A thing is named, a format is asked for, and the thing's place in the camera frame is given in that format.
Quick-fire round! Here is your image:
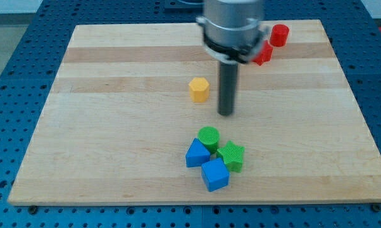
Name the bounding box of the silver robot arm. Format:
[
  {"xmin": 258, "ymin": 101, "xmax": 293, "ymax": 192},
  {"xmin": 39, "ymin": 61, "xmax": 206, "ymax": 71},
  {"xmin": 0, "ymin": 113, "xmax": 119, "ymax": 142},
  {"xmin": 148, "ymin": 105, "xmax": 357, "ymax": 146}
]
[{"xmin": 196, "ymin": 0, "xmax": 269, "ymax": 64}]

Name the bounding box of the blue triangle block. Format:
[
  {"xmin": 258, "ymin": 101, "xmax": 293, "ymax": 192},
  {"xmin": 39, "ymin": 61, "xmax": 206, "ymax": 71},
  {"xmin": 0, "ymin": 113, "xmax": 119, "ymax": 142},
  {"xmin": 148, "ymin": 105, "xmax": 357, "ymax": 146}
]
[{"xmin": 185, "ymin": 138, "xmax": 211, "ymax": 168}]

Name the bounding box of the green star block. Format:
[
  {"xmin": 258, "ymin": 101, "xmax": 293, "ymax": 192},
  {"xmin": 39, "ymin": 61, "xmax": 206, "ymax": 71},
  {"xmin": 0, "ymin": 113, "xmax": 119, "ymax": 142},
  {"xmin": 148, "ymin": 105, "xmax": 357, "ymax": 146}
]
[{"xmin": 216, "ymin": 141, "xmax": 245, "ymax": 173}]

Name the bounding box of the red star block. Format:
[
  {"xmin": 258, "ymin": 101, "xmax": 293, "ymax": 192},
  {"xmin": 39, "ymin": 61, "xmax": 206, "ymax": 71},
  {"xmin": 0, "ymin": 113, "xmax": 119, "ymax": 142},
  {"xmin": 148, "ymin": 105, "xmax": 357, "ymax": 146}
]
[{"xmin": 253, "ymin": 40, "xmax": 273, "ymax": 66}]

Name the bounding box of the yellow hexagon block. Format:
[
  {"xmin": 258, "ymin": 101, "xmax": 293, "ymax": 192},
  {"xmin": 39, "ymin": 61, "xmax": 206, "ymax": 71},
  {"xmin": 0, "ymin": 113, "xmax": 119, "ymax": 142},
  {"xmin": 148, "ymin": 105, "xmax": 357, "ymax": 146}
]
[{"xmin": 188, "ymin": 77, "xmax": 210, "ymax": 103}]

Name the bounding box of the green cylinder block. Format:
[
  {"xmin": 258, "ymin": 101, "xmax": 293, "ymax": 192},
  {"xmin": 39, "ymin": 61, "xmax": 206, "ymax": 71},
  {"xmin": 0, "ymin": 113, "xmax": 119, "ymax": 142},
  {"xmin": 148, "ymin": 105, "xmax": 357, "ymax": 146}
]
[{"xmin": 197, "ymin": 126, "xmax": 220, "ymax": 154}]

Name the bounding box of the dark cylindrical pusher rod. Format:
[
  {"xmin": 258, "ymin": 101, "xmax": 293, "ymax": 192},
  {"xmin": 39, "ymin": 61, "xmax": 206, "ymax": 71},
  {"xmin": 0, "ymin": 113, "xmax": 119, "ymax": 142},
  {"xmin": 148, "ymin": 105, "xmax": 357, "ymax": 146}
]
[{"xmin": 218, "ymin": 62, "xmax": 238, "ymax": 116}]

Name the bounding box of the wooden board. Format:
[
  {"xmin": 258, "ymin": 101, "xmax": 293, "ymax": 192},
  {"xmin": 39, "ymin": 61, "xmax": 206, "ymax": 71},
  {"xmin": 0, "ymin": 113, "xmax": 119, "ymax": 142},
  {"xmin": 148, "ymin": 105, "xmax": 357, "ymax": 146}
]
[{"xmin": 8, "ymin": 20, "xmax": 381, "ymax": 206}]

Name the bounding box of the blue cube block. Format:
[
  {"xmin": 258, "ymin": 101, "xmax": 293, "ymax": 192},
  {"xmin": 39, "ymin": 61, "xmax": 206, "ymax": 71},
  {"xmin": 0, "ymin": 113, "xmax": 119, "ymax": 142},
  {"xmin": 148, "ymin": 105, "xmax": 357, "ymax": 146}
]
[{"xmin": 201, "ymin": 158, "xmax": 230, "ymax": 192}]

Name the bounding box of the red cylinder block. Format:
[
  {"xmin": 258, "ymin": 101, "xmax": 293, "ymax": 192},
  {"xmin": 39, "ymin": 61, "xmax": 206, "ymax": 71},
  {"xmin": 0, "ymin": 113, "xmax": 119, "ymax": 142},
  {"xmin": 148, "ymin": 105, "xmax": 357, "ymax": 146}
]
[{"xmin": 270, "ymin": 24, "xmax": 289, "ymax": 47}]

